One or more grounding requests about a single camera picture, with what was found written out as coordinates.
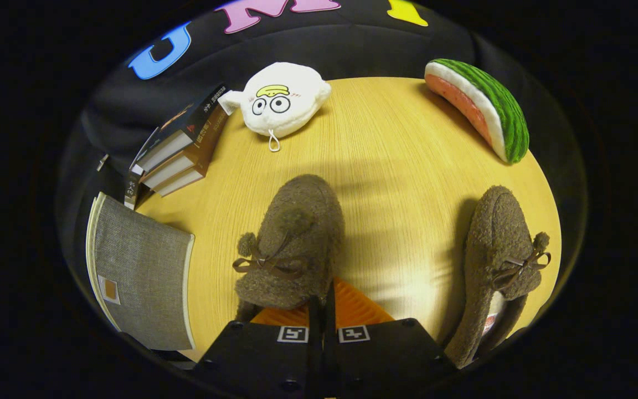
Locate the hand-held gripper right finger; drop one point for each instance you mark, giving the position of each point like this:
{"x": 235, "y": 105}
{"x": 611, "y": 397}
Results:
{"x": 330, "y": 360}

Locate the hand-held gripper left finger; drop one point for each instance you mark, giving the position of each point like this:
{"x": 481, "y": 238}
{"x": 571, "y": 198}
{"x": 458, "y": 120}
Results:
{"x": 314, "y": 360}

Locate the brown fuzzy shoe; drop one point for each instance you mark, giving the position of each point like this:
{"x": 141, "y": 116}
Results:
{"x": 490, "y": 244}
{"x": 302, "y": 249}

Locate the grey fabric storage box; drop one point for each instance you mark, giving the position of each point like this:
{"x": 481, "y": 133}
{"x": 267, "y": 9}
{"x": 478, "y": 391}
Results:
{"x": 142, "y": 277}

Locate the brown spine book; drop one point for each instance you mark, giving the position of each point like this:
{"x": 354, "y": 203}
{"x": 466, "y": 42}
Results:
{"x": 172, "y": 170}
{"x": 180, "y": 182}

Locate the thin paperback book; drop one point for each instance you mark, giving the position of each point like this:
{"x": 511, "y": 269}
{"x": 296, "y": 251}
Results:
{"x": 132, "y": 191}

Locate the white plush toy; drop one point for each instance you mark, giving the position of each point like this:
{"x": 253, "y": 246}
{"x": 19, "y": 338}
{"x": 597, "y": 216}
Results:
{"x": 302, "y": 111}

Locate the dark cover book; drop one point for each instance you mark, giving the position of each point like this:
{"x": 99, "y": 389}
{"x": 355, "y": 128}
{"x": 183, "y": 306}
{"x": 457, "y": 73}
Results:
{"x": 180, "y": 119}

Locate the small silver clip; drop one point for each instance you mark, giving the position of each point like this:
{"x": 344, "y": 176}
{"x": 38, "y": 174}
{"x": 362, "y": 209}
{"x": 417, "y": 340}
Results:
{"x": 102, "y": 162}

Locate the watermelon slice plush toy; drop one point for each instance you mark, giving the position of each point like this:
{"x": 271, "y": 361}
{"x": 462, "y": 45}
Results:
{"x": 504, "y": 111}

